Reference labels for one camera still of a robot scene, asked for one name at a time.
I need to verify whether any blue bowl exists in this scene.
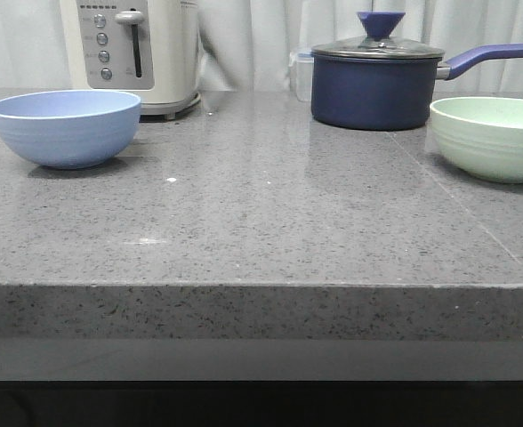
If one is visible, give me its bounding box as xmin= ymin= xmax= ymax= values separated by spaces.
xmin=0 ymin=90 xmax=141 ymax=169

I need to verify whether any green bowl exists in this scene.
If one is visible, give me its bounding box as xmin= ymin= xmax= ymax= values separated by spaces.
xmin=430 ymin=96 xmax=523 ymax=183

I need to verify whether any clear plastic container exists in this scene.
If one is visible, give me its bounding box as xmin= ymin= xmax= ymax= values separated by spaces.
xmin=289 ymin=47 xmax=314 ymax=102

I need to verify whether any white curtain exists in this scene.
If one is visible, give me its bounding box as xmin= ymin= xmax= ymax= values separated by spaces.
xmin=0 ymin=1 xmax=523 ymax=91

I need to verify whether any dark blue saucepan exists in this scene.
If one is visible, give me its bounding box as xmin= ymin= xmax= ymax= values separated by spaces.
xmin=310 ymin=42 xmax=523 ymax=132

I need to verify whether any cream toaster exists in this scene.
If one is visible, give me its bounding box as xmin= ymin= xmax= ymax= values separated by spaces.
xmin=60 ymin=0 xmax=200 ymax=120

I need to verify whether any glass lid blue knob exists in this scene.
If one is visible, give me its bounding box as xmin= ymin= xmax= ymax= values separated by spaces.
xmin=311 ymin=12 xmax=444 ymax=60

